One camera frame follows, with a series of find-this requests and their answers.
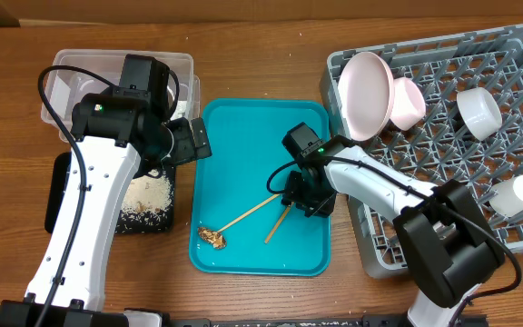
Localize wooden chopstick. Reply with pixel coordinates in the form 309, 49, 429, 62
216, 194, 281, 233
264, 205, 291, 244

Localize pink plate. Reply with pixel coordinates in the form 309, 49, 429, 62
338, 52, 395, 141

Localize pink bowl with rice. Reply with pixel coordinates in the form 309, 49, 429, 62
390, 77, 426, 131

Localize grey-white bowl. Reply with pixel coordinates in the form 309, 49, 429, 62
456, 87, 503, 141

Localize white cup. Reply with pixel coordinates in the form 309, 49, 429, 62
489, 174, 523, 217

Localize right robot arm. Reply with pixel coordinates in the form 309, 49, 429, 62
282, 123, 506, 326

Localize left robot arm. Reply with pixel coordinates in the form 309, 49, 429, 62
0, 54, 212, 327

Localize grey dishwasher rack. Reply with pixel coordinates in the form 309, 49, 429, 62
319, 24, 523, 279

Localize spilled rice pile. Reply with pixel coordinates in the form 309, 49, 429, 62
115, 169, 174, 233

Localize black tray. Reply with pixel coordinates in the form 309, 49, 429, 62
44, 153, 176, 234

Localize teal serving tray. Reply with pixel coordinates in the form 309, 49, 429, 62
189, 98, 331, 277

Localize brown food scraps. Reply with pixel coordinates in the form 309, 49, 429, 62
197, 226, 227, 250

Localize clear plastic bin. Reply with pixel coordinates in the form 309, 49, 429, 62
44, 49, 201, 128

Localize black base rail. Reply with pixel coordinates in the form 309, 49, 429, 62
167, 314, 410, 327

